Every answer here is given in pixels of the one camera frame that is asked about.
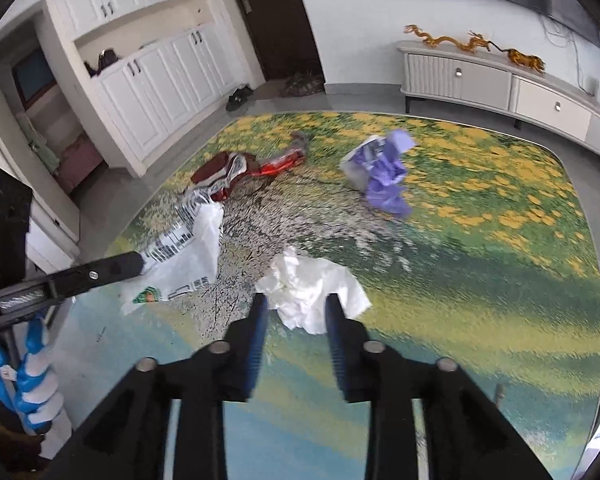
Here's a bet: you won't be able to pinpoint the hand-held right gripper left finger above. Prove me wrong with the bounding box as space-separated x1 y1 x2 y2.
45 292 270 480

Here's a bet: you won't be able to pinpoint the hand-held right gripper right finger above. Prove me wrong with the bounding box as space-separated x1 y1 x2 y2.
324 292 554 480

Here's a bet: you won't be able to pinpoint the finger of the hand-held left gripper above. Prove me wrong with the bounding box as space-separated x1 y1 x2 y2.
44 251 146 302

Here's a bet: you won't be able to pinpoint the white tissue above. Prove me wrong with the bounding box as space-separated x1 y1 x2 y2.
254 247 372 335

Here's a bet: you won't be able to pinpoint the white printed plastic wrapper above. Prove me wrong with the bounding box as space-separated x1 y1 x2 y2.
119 194 226 316

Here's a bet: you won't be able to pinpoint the person's left forearm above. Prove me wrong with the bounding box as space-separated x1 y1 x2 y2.
0 385 45 473

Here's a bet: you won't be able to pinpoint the person's left hand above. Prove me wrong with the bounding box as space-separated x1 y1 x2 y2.
0 311 65 436

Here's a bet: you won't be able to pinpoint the black container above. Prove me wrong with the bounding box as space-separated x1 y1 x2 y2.
0 169 34 292

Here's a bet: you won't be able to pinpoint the green cloth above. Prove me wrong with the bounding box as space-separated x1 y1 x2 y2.
19 112 61 174

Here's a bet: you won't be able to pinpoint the large red snack packet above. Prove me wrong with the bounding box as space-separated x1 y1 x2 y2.
189 152 262 202

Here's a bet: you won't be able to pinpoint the landscape printed table mat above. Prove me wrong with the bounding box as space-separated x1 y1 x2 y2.
62 112 600 480

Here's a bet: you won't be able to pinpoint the purple crumpled wrapper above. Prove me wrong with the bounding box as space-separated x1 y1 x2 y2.
364 129 417 219

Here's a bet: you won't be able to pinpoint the purple and white packet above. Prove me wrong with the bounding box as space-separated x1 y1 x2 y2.
339 135 387 192

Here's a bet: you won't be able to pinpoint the slim red wrapper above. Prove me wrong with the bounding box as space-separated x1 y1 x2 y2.
259 132 309 177

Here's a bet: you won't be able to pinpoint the black handbag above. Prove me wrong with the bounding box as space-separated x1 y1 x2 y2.
83 48 119 79

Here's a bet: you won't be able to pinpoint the pair of black shoes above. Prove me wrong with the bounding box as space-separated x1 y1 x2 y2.
224 84 255 112

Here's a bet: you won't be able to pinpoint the grey doormat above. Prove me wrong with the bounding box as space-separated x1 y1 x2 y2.
251 80 292 102

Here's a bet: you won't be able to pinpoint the pair of brown shoes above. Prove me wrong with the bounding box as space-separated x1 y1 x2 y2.
284 72 325 96

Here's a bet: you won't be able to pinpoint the white television console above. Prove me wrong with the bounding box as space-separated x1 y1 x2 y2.
397 40 600 164

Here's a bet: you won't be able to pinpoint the dark brown entrance door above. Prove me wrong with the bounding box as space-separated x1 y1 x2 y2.
220 0 324 84

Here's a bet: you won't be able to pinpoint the golden dragon figurine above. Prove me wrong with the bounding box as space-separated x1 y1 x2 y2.
403 23 491 54

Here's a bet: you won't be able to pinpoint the golden tiger figurine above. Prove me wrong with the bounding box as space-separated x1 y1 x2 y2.
502 47 546 72

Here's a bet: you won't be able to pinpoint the white wall cabinet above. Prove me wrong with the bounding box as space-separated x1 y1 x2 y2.
44 0 242 179

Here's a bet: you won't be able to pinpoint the hanging television cables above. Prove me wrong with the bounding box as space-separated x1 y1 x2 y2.
539 12 589 87

